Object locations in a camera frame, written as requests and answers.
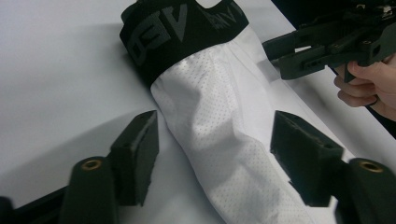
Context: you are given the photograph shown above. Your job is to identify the white shorts with black waistband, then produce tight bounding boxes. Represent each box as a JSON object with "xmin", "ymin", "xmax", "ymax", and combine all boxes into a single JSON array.
[{"xmin": 120, "ymin": 0, "xmax": 356, "ymax": 224}]

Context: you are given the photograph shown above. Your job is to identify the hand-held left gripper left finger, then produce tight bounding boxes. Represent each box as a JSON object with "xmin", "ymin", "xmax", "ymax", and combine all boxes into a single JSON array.
[{"xmin": 108, "ymin": 109, "xmax": 161, "ymax": 207}]

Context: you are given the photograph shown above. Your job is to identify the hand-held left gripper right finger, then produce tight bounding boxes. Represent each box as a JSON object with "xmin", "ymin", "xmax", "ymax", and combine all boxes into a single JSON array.
[{"xmin": 270, "ymin": 110, "xmax": 345, "ymax": 208}]

